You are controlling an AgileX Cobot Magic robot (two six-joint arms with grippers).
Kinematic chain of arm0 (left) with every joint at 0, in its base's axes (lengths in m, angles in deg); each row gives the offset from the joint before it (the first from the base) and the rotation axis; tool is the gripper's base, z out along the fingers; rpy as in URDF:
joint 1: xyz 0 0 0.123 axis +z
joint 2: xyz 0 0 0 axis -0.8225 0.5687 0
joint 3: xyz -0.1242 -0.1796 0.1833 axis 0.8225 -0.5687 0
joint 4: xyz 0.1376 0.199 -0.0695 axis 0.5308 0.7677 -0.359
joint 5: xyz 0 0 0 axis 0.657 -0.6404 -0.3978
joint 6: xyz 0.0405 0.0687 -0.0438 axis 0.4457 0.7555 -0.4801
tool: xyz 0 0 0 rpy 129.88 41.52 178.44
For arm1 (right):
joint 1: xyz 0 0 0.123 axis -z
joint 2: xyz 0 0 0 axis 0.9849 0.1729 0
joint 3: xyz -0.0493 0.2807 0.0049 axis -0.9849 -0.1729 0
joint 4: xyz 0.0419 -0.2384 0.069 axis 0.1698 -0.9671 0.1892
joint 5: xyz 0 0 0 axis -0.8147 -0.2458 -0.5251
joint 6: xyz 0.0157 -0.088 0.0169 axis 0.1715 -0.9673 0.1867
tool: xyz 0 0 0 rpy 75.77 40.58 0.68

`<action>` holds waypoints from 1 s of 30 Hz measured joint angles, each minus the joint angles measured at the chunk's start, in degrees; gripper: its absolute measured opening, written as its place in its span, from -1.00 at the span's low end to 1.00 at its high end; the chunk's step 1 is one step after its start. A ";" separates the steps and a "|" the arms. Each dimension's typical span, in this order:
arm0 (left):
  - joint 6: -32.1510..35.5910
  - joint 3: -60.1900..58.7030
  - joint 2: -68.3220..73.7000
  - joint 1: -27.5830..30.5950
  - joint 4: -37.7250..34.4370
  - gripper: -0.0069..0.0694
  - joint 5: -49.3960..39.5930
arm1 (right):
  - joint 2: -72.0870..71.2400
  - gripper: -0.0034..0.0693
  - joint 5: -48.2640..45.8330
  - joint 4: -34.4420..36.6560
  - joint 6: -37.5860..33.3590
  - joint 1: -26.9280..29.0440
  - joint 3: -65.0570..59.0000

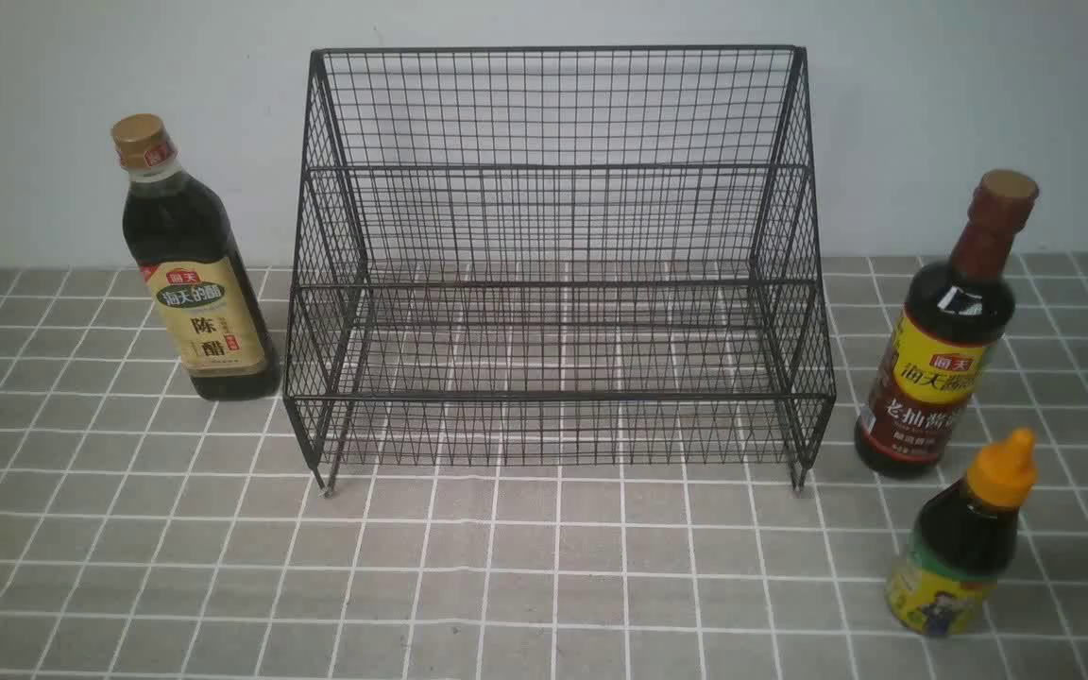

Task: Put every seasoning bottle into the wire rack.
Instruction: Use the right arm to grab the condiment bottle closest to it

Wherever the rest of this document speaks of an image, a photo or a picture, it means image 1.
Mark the vinegar bottle gold cap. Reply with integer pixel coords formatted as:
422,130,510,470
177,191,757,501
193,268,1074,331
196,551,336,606
110,113,280,401

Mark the black wire mesh rack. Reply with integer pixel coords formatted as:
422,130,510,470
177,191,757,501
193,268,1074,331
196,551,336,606
283,44,838,492

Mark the dark soy sauce bottle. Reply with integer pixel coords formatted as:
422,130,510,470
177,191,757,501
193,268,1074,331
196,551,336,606
854,169,1039,479

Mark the small bottle orange cap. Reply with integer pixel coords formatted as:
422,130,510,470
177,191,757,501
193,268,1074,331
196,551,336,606
886,429,1039,638

